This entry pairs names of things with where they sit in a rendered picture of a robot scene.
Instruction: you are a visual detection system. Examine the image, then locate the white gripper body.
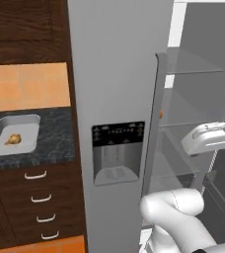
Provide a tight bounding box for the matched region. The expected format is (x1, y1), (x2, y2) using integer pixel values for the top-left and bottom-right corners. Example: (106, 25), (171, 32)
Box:
(180, 121), (225, 157)

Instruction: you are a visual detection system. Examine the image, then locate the grey tupperware container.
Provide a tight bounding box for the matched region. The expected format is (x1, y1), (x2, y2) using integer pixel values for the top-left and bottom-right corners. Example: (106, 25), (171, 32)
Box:
(0, 114), (41, 157)

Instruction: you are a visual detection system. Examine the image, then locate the brown chicken drumstick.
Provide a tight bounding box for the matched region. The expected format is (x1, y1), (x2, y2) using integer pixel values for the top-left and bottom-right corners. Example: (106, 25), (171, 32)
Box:
(3, 132), (23, 146)

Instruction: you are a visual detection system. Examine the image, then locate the glass fridge shelf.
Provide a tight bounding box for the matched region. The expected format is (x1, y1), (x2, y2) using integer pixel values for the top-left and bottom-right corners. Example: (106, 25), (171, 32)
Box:
(164, 46), (225, 76)
(159, 88), (225, 128)
(149, 129), (201, 181)

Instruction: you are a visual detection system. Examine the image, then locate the grey open fridge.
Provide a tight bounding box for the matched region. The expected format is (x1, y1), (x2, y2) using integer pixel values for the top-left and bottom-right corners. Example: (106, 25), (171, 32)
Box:
(143, 0), (225, 246)

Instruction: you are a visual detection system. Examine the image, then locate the grey fridge door with dispenser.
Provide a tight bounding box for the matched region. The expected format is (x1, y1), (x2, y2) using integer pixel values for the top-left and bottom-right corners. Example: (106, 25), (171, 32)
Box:
(67, 0), (175, 253)

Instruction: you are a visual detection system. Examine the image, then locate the dark wood drawer front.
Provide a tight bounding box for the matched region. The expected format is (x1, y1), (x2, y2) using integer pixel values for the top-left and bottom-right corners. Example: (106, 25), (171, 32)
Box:
(5, 205), (85, 230)
(10, 222), (86, 244)
(0, 185), (83, 212)
(0, 162), (82, 193)

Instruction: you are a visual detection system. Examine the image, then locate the grey fridge door handle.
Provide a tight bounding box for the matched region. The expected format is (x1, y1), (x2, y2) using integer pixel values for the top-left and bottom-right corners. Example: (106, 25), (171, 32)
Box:
(141, 51), (169, 200)

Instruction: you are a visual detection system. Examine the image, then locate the white drawer handle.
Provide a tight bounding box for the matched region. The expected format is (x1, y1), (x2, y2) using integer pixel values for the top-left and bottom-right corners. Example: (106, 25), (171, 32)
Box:
(24, 170), (48, 181)
(40, 230), (60, 241)
(36, 213), (57, 223)
(31, 194), (52, 204)

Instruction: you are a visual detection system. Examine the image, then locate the dark wood wall cupboard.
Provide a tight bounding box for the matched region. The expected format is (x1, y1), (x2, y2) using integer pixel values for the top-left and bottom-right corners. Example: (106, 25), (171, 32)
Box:
(0, 0), (70, 66)

